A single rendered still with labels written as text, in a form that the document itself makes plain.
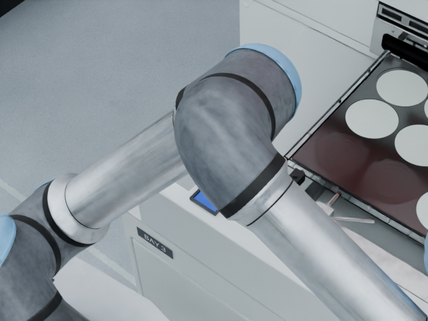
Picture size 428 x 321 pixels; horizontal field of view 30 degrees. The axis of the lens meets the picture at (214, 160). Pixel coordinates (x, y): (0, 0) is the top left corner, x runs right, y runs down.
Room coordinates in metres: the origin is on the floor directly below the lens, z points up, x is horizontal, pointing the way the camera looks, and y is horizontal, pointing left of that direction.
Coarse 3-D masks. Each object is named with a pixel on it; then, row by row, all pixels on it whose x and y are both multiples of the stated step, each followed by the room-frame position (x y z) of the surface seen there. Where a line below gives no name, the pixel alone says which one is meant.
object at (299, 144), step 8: (384, 56) 1.17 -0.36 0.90; (376, 64) 1.14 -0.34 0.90; (368, 72) 1.12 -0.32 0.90; (360, 80) 1.10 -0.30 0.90; (352, 88) 1.08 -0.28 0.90; (344, 96) 1.06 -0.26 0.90; (336, 104) 1.04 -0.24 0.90; (328, 112) 1.02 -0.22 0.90; (320, 120) 1.00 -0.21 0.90; (312, 128) 0.98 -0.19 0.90; (304, 136) 0.96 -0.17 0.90; (296, 144) 0.95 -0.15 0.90; (288, 152) 0.93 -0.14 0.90; (296, 152) 0.93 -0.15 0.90
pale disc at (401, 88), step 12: (396, 72) 1.12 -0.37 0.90; (408, 72) 1.12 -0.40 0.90; (384, 84) 1.09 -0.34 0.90; (396, 84) 1.09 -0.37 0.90; (408, 84) 1.09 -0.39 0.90; (420, 84) 1.09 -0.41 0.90; (384, 96) 1.06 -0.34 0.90; (396, 96) 1.06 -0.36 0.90; (408, 96) 1.05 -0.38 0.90; (420, 96) 1.05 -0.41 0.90
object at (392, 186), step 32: (384, 64) 1.15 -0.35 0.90; (352, 96) 1.06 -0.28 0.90; (320, 128) 0.98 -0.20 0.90; (320, 160) 0.91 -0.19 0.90; (352, 160) 0.90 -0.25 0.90; (384, 160) 0.90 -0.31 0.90; (352, 192) 0.83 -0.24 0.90; (384, 192) 0.83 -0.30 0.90; (416, 192) 0.83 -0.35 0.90; (416, 224) 0.76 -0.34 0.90
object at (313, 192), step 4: (312, 184) 0.89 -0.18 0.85; (316, 184) 0.89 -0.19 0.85; (308, 188) 0.88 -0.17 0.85; (312, 188) 0.88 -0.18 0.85; (316, 188) 0.88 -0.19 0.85; (320, 188) 0.88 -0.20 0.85; (324, 188) 0.89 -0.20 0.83; (308, 192) 0.87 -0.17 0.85; (312, 192) 0.87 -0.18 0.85; (316, 192) 0.87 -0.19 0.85; (320, 192) 0.88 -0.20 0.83; (312, 196) 0.86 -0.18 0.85; (316, 196) 0.87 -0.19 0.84; (316, 200) 0.87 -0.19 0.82
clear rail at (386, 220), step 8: (288, 160) 0.91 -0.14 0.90; (304, 168) 0.89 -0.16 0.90; (312, 176) 0.87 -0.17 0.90; (320, 176) 0.87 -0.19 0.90; (320, 184) 0.86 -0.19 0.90; (328, 184) 0.85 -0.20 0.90; (336, 192) 0.83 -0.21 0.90; (344, 192) 0.83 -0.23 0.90; (352, 200) 0.81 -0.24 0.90; (360, 200) 0.81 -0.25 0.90; (360, 208) 0.80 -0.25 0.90; (368, 208) 0.79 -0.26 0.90; (376, 216) 0.78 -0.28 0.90; (384, 216) 0.78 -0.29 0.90; (392, 224) 0.76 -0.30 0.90; (400, 224) 0.76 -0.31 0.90; (408, 232) 0.74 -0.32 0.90; (416, 232) 0.74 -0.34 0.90; (416, 240) 0.73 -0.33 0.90; (424, 240) 0.72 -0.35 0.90
